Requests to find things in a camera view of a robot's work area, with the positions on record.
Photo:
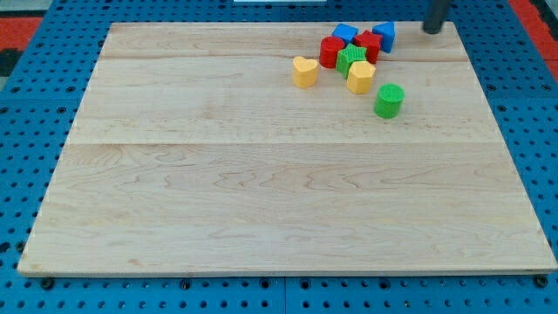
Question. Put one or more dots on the yellow heart block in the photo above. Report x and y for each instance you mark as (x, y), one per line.
(305, 72)

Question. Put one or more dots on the red star block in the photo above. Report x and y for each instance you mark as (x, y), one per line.
(371, 42)

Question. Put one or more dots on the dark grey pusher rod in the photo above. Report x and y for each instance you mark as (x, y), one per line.
(435, 16)

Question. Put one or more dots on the blue triangle block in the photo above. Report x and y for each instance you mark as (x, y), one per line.
(388, 32)

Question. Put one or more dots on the light wooden board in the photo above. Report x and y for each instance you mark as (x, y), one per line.
(192, 153)

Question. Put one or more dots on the green star block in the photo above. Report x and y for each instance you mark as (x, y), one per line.
(347, 56)

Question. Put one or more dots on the red cylinder block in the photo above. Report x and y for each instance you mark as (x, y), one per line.
(329, 48)

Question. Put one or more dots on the green cylinder block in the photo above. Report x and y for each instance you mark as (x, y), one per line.
(389, 100)

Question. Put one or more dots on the blue cube block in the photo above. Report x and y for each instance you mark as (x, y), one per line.
(345, 32)

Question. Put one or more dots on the yellow hexagon block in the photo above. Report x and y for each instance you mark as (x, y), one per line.
(360, 77)

